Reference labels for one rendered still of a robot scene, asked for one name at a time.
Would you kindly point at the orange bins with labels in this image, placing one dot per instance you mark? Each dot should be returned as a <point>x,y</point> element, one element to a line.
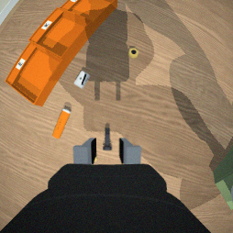
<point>38,69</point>

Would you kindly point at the dark grey bolt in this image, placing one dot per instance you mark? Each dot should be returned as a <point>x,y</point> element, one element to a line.
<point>107,139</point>

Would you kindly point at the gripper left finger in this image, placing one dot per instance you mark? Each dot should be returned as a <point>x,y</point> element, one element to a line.
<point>85,153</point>

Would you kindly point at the orange battery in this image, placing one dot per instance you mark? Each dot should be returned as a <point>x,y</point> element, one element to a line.
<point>61,123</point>

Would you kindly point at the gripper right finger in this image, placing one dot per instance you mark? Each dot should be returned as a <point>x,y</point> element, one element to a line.
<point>133,153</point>

